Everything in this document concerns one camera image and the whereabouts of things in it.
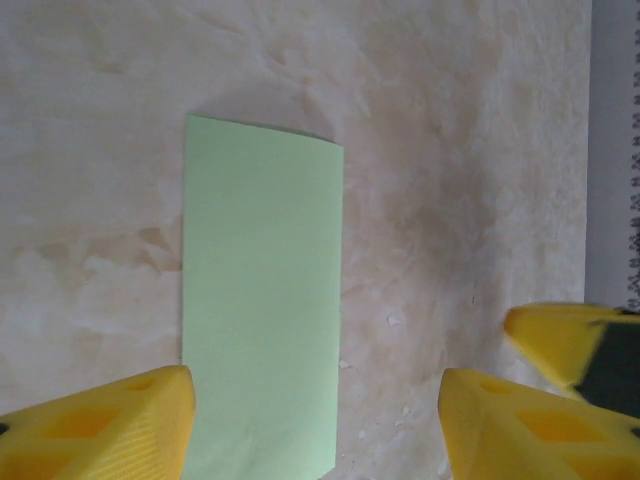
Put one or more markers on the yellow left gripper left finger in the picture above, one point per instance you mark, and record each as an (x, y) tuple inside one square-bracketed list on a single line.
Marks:
[(100, 435)]

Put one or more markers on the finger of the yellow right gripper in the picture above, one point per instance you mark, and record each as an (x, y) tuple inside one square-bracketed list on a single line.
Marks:
[(550, 340)]

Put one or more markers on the light green paper sheet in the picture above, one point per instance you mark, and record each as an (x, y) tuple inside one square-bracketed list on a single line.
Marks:
[(260, 250)]

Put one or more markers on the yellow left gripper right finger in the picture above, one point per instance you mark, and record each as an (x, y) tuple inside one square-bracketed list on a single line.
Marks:
[(540, 440)]

